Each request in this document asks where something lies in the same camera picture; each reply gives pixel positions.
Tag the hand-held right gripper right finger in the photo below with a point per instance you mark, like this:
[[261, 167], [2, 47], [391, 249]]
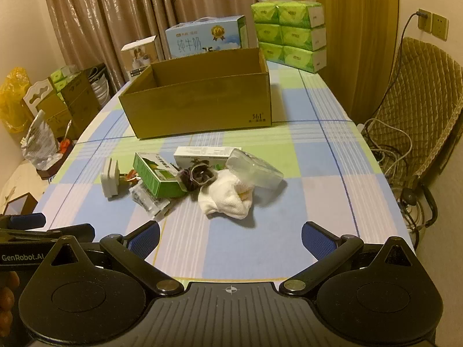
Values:
[[318, 240]]

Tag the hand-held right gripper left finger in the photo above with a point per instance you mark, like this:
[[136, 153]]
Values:
[[144, 240]]

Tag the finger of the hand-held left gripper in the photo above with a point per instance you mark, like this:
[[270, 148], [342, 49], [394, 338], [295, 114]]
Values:
[[43, 233], [29, 220]]

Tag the clear snack packet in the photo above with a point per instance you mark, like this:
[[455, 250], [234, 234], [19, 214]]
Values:
[[148, 202]]

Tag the green and white medicine box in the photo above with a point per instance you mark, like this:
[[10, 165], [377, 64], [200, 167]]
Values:
[[159, 184]]

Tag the red snack packet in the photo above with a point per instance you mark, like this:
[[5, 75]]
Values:
[[130, 177]]

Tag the white plug adapter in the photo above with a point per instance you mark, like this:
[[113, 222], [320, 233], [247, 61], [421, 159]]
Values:
[[108, 182]]

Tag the items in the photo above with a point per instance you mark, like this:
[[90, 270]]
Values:
[[199, 175]]

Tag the white sock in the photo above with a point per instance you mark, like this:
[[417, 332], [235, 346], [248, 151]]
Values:
[[224, 198]]

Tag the clear plastic case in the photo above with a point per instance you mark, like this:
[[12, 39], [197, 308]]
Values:
[[256, 173]]

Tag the long white medicine box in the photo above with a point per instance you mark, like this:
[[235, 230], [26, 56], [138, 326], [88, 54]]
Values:
[[202, 153]]

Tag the cardboard box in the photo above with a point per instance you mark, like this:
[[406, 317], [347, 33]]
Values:
[[199, 104]]

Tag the person's left hand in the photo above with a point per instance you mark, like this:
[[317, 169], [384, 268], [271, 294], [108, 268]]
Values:
[[6, 296]]

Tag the brown wooden box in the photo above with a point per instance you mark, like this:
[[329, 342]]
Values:
[[25, 198]]

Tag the plaid tablecloth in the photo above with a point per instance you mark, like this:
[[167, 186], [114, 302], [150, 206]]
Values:
[[318, 188]]

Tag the dark brown tray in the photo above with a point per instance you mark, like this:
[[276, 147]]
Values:
[[49, 171]]

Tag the crumpled white plastic bag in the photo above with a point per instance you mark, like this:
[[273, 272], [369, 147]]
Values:
[[39, 141]]

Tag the small orange toy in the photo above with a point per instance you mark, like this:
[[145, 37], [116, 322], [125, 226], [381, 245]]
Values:
[[64, 146]]

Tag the small cardboard carton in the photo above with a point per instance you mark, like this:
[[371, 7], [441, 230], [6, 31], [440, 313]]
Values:
[[54, 115]]

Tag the yellow plastic bag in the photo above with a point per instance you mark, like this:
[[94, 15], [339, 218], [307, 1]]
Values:
[[12, 101]]

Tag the white carved chair back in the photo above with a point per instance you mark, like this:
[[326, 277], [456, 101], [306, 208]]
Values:
[[34, 94]]

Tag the large cardboard carton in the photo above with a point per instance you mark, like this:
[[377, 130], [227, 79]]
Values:
[[83, 104]]

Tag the loose green tissue packs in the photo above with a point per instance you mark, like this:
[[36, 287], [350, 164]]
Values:
[[61, 77]]

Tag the stack of steel bowls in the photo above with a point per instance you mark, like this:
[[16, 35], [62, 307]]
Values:
[[99, 86]]

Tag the chair with quilted cover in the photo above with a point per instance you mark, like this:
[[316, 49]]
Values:
[[427, 97]]

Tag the white product box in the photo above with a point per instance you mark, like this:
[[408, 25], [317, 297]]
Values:
[[139, 58]]

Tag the wooden wardrobe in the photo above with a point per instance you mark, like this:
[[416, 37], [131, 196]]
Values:
[[354, 43]]

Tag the stack of green tissue packs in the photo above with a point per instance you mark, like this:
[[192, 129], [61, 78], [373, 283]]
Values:
[[289, 32]]

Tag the blue milk carton box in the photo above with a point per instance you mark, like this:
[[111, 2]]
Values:
[[202, 38]]

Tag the beige curtain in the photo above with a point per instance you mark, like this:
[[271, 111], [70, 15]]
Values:
[[108, 14]]

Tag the beige wall socket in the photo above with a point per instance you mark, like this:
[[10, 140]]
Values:
[[424, 21], [440, 27]]

